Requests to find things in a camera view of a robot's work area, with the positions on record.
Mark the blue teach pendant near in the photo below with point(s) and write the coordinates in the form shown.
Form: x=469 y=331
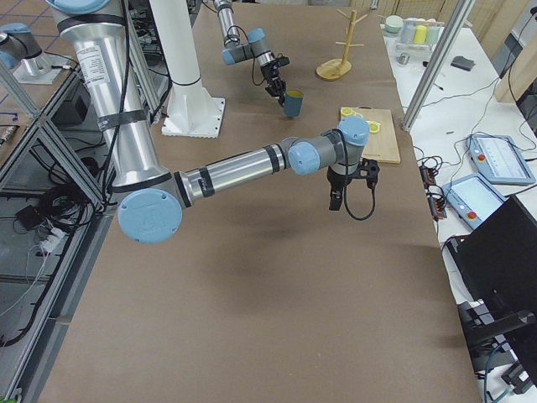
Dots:
x=473 y=198

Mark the dark green cup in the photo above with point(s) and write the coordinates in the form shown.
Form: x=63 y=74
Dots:
x=293 y=103

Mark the yellow cup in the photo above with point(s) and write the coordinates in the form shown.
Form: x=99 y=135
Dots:
x=420 y=34

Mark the yellow lemon slice toy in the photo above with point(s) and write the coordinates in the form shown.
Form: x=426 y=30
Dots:
x=347 y=112

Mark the grey cup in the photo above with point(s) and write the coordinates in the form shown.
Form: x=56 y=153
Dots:
x=407 y=33

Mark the light blue cup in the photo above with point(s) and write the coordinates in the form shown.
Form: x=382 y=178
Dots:
x=432 y=35

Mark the silver metal cup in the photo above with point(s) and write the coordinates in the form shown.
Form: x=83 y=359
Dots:
x=403 y=58

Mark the blue teach pendant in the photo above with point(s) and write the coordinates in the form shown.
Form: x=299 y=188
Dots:
x=499 y=160
x=473 y=198

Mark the white green bowl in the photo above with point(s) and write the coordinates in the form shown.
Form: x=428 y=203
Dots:
x=393 y=24

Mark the black monitor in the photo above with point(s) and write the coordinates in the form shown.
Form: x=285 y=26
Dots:
x=497 y=261

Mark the blue teach pendant far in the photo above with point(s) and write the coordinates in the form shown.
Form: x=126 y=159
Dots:
x=499 y=160

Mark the small black square pad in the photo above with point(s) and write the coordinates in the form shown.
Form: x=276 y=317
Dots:
x=462 y=63

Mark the aluminium frame post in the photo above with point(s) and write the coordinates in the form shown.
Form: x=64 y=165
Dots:
x=442 y=49

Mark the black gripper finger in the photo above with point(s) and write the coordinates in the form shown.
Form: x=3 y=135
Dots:
x=335 y=200

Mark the wooden cutting board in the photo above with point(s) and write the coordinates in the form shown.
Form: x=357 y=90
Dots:
x=382 y=144

